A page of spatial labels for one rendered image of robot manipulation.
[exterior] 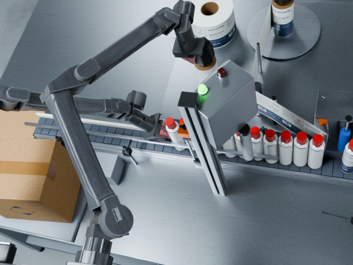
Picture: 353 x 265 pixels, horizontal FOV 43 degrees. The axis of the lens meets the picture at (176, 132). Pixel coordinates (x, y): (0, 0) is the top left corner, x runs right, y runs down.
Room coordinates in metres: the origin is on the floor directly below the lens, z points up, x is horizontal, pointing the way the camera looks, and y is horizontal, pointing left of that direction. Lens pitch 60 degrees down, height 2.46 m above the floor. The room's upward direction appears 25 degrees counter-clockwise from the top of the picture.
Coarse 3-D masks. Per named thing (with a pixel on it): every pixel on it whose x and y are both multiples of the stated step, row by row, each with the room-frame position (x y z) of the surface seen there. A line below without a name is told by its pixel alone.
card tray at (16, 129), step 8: (0, 112) 1.47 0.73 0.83; (8, 112) 1.45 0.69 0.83; (16, 112) 1.43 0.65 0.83; (24, 112) 1.41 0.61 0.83; (32, 112) 1.39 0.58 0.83; (40, 112) 1.36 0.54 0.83; (0, 120) 1.42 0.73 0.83; (8, 120) 1.40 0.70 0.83; (16, 120) 1.38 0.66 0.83; (24, 120) 1.36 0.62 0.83; (32, 120) 1.34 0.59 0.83; (0, 128) 1.38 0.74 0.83; (8, 128) 1.36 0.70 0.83; (16, 128) 1.34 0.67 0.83; (24, 128) 1.32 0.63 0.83; (32, 128) 1.30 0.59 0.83; (0, 136) 1.34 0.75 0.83; (8, 136) 1.31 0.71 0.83; (16, 136) 1.29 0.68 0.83; (24, 136) 1.28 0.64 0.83; (32, 136) 1.26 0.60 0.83
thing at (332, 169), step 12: (48, 120) 1.26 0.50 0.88; (36, 132) 1.23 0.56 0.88; (48, 132) 1.20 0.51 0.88; (108, 132) 1.07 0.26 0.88; (120, 132) 1.04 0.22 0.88; (132, 132) 1.02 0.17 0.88; (144, 132) 0.99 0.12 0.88; (120, 144) 0.99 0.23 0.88; (132, 144) 0.97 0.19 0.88; (144, 144) 0.94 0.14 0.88; (156, 144) 0.92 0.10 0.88; (276, 168) 0.61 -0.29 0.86; (288, 168) 0.59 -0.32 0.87; (300, 168) 0.57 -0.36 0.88; (324, 168) 0.53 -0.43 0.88; (336, 168) 0.51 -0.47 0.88
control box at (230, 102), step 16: (224, 64) 0.71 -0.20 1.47; (208, 80) 0.68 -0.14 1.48; (224, 80) 0.66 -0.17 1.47; (240, 80) 0.64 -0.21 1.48; (208, 96) 0.64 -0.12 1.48; (224, 96) 0.62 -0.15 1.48; (240, 96) 0.61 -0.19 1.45; (208, 112) 0.59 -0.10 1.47; (224, 112) 0.59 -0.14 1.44; (240, 112) 0.61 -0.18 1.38; (256, 112) 0.63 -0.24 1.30; (208, 128) 0.59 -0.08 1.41; (224, 128) 0.59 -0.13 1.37; (240, 128) 0.61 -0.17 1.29
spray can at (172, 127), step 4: (168, 120) 0.87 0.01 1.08; (172, 120) 0.86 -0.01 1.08; (168, 124) 0.85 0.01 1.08; (172, 124) 0.85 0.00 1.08; (176, 124) 0.86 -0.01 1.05; (168, 128) 0.86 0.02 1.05; (172, 128) 0.85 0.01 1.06; (176, 128) 0.85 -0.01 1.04; (168, 132) 0.85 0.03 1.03; (172, 132) 0.84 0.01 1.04; (176, 132) 0.84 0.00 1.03; (172, 136) 0.84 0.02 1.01; (176, 136) 0.84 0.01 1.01; (172, 140) 0.85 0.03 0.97; (176, 140) 0.84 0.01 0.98; (180, 140) 0.84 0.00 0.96; (184, 140) 0.85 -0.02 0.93; (176, 148) 0.85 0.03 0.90; (180, 148) 0.84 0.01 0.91; (184, 148) 0.84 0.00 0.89
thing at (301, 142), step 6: (300, 132) 0.61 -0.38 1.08; (294, 138) 0.62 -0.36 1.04; (300, 138) 0.59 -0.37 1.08; (306, 138) 0.58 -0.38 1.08; (294, 144) 0.60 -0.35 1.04; (300, 144) 0.58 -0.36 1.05; (306, 144) 0.58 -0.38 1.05; (294, 150) 0.59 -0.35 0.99; (300, 150) 0.57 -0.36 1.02; (306, 150) 0.57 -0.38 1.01; (294, 156) 0.59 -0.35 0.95; (300, 156) 0.57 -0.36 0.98; (306, 156) 0.57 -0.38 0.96; (294, 162) 0.59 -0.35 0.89; (300, 162) 0.57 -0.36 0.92; (306, 162) 0.57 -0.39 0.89
